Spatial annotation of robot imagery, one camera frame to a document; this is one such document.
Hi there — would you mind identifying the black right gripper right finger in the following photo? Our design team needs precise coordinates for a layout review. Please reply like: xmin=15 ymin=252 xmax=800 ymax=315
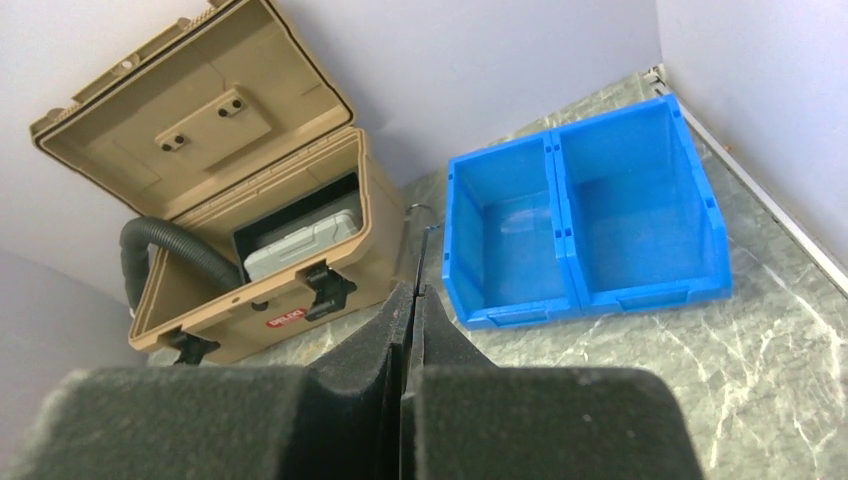
xmin=400 ymin=287 xmax=703 ymax=479

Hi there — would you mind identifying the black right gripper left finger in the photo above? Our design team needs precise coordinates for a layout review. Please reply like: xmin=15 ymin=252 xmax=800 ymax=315
xmin=5 ymin=284 xmax=415 ymax=479

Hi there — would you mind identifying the blue bin left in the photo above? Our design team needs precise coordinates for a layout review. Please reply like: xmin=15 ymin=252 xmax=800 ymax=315
xmin=442 ymin=132 xmax=581 ymax=330

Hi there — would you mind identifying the blue bin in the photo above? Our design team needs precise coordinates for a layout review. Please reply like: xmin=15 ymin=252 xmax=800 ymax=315
xmin=442 ymin=132 xmax=581 ymax=330
xmin=550 ymin=94 xmax=733 ymax=315

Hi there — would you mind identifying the grey plastic box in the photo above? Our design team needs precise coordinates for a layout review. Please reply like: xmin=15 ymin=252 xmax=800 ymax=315
xmin=243 ymin=209 xmax=361 ymax=281

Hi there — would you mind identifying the blue bin right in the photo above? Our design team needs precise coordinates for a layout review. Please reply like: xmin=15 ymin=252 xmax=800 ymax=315
xmin=550 ymin=94 xmax=733 ymax=315

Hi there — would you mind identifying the tan tool case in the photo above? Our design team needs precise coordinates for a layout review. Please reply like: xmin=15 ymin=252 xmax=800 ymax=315
xmin=30 ymin=1 xmax=412 ymax=364

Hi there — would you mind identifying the black corrugated hose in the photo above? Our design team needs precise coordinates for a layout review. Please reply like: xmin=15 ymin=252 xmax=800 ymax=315
xmin=119 ymin=216 xmax=245 ymax=313

